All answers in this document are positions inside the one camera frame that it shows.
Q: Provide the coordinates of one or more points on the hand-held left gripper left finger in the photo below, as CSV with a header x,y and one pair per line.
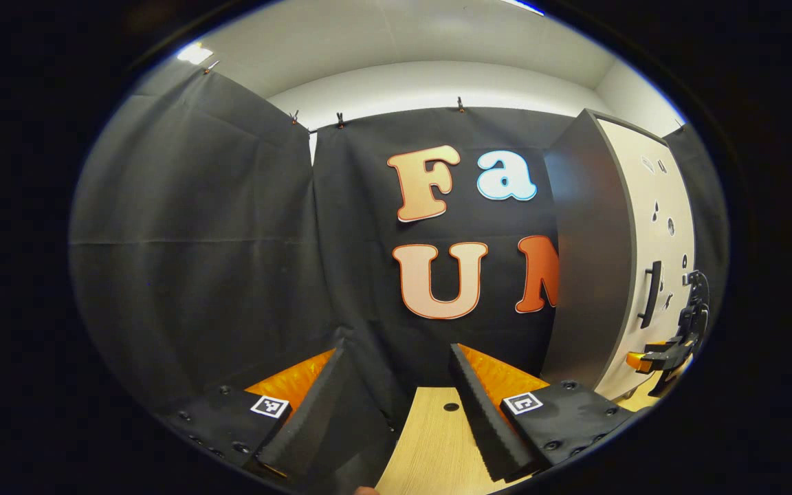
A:
x,y
306,412

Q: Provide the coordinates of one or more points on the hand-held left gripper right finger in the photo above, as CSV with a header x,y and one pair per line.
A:
x,y
489,419

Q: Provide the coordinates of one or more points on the black backdrop cloth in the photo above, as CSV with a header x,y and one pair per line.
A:
x,y
231,275

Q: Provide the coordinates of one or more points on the white cabinet door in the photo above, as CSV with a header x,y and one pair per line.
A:
x,y
633,199

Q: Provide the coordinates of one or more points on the row of cloth clips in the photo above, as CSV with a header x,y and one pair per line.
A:
x,y
339,120

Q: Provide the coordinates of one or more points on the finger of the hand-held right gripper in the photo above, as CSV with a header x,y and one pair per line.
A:
x,y
643,361

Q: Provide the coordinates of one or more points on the grey cabinet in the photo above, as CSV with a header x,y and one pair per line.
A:
x,y
588,275

